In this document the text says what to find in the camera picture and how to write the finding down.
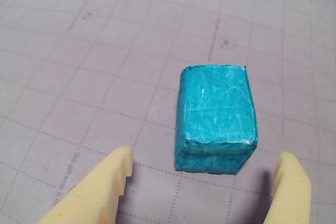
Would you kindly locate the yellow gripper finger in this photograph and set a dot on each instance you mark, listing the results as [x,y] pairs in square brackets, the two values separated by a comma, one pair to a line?
[291,190]
[92,190]

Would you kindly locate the brown gridded paper sheet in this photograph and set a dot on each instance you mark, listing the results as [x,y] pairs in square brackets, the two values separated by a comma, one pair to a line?
[78,51]

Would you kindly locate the blue block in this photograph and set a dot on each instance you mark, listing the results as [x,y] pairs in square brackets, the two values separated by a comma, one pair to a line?
[218,119]

